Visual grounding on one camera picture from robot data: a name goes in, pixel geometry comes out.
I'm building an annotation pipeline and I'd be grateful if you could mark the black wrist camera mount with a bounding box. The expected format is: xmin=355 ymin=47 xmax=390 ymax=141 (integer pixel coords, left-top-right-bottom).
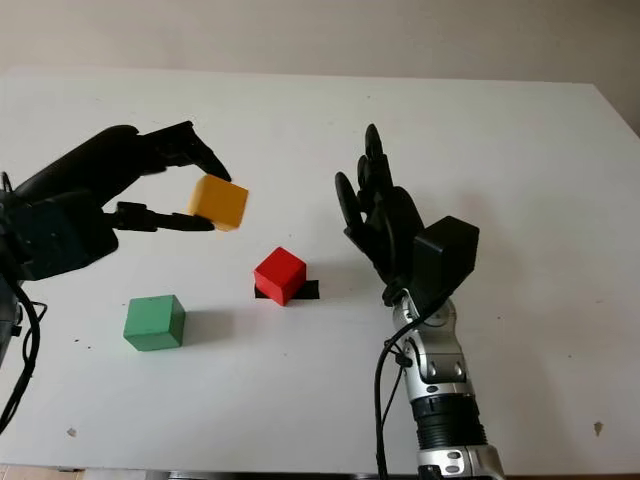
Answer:
xmin=0 ymin=192 xmax=121 ymax=282
xmin=412 ymin=215 xmax=482 ymax=312

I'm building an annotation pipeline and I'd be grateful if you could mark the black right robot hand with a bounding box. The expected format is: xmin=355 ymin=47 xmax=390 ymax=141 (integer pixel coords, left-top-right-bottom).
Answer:
xmin=333 ymin=123 xmax=425 ymax=308

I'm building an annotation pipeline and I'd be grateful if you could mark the yellow wooden cube block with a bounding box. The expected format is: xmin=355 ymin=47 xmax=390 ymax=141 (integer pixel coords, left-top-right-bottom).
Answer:
xmin=185 ymin=173 xmax=250 ymax=234

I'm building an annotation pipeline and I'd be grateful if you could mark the black tape strip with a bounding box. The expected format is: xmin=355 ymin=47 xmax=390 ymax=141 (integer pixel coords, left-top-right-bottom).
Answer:
xmin=253 ymin=278 xmax=320 ymax=302

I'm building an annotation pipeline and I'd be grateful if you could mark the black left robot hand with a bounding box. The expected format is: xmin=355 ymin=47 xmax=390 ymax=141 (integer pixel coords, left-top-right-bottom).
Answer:
xmin=14 ymin=120 xmax=234 ymax=235

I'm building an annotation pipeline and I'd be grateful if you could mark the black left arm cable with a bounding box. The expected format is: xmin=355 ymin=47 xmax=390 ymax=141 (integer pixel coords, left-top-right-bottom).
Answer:
xmin=0 ymin=171 xmax=49 ymax=437

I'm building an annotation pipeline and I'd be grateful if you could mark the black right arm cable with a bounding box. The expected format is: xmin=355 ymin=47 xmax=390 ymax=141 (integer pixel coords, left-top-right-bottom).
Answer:
xmin=373 ymin=294 xmax=451 ymax=480

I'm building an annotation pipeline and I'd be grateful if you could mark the red wooden cube block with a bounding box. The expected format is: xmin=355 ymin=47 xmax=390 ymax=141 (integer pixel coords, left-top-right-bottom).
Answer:
xmin=252 ymin=245 xmax=308 ymax=308

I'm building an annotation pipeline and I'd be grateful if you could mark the green wooden cube block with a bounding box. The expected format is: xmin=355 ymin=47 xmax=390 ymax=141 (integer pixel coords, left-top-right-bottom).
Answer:
xmin=122 ymin=293 xmax=187 ymax=353

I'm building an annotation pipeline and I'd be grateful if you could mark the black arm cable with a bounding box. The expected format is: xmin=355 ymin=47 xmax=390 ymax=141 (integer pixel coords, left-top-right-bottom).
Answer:
xmin=0 ymin=171 xmax=49 ymax=437
xmin=373 ymin=294 xmax=451 ymax=480

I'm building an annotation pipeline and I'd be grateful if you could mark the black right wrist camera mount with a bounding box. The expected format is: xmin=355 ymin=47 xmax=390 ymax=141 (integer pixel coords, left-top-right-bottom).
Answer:
xmin=412 ymin=215 xmax=482 ymax=312

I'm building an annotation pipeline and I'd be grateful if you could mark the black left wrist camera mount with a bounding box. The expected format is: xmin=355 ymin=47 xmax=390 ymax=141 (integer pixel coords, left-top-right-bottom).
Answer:
xmin=0 ymin=192 xmax=121 ymax=282

